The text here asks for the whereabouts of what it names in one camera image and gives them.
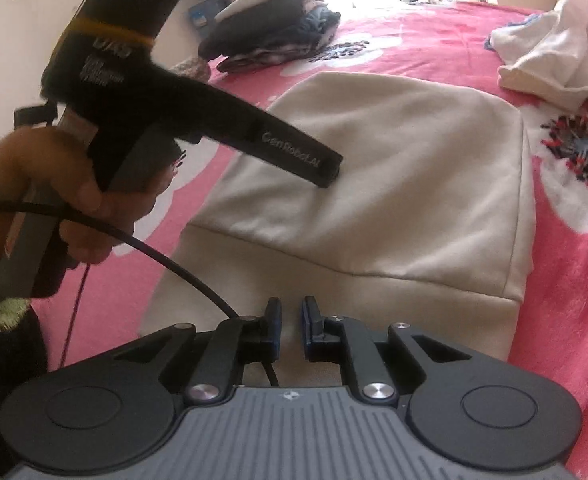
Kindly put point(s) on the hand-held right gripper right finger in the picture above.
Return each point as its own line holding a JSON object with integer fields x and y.
{"x": 305, "y": 331}

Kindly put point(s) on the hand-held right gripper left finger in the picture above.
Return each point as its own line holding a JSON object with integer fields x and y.
{"x": 276, "y": 334}

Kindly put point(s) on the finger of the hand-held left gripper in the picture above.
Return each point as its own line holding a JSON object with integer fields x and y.
{"x": 294, "y": 147}

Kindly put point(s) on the beige zip jacket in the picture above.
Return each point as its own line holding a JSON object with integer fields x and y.
{"x": 374, "y": 185}

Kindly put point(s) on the stack of folded clothes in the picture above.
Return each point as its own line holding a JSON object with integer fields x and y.
{"x": 274, "y": 25}

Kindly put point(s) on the person's left hand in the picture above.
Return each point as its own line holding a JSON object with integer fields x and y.
{"x": 99, "y": 212}

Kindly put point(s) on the beige knit sweater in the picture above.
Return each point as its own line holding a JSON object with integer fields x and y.
{"x": 194, "y": 67}

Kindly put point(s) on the blue knitted garment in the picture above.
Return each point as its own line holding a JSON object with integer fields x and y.
{"x": 526, "y": 22}

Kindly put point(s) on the red floral bedsheet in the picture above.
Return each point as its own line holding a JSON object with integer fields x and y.
{"x": 564, "y": 270}

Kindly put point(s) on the white garment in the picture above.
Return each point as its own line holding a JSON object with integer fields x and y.
{"x": 549, "y": 55}

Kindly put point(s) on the person's dark clothing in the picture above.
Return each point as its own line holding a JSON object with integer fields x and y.
{"x": 4, "y": 385}

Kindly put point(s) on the blue wall box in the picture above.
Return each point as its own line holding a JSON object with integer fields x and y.
{"x": 205, "y": 15}

